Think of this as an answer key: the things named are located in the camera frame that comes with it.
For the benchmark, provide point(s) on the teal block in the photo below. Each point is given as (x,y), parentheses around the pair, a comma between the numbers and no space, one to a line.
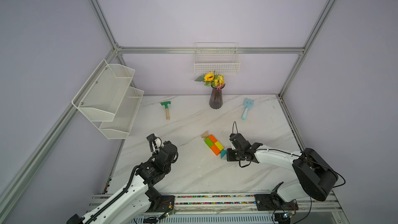
(223,153)

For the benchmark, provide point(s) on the tan wooden triangle block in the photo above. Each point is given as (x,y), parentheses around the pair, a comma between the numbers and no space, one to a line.
(205,135)

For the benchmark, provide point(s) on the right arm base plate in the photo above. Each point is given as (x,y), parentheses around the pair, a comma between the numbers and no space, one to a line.
(273,202)

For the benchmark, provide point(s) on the white two-tier mesh shelf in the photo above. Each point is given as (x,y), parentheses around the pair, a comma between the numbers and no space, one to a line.
(109,101)

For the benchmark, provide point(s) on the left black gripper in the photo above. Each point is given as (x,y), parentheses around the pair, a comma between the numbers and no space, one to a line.
(165,142)

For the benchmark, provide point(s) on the orange block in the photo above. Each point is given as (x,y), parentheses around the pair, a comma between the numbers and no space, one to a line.
(215,150)
(213,139)

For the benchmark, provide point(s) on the green toy rake wooden handle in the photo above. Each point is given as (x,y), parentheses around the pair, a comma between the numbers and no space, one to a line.
(166,106)

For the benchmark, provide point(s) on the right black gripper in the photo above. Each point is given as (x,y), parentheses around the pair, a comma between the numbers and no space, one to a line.
(229,154)

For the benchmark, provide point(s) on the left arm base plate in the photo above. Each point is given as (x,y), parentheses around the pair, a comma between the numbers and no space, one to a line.
(159,203)

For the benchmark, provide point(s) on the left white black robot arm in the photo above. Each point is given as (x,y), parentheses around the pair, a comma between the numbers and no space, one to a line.
(138,195)

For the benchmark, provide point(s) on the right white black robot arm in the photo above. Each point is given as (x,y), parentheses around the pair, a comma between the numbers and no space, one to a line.
(314,177)

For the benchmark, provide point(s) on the light blue toy fork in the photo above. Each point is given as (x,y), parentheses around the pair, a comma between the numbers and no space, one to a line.
(248,104)

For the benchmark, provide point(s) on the white wire wall basket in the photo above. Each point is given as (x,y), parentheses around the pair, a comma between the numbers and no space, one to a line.
(217,58)

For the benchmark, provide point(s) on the aluminium front rail frame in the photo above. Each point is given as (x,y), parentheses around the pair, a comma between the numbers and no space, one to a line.
(238,209)

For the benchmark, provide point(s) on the green rectangular block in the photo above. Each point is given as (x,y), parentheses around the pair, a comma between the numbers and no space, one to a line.
(209,142)

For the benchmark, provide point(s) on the yellow artificial flower bouquet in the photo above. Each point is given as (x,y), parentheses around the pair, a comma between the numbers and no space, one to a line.
(213,80)

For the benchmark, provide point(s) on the dark ribbed glass vase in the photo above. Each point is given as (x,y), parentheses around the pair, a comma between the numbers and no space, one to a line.
(216,100)

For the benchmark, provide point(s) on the yellow rectangular block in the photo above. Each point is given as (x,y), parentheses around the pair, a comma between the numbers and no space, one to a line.
(219,145)

